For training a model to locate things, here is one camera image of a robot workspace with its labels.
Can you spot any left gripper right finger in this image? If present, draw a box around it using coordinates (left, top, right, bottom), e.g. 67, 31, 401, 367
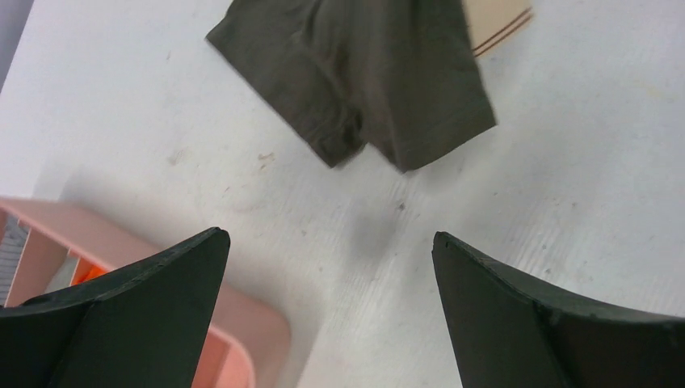
432, 232, 684, 387

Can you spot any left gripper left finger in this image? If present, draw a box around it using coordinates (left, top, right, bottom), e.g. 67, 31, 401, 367
1, 227, 230, 387

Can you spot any pink divided organizer tray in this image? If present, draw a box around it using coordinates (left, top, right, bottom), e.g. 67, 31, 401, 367
1, 198, 291, 387

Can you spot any olive underwear beige waistband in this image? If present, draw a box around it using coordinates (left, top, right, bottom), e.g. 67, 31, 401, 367
207, 0, 532, 172

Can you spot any orange rolled underwear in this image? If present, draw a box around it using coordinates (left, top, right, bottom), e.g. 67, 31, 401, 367
69, 258, 107, 286

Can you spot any grey striped rolled underwear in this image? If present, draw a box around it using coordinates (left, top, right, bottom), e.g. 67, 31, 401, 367
0, 216, 29, 306

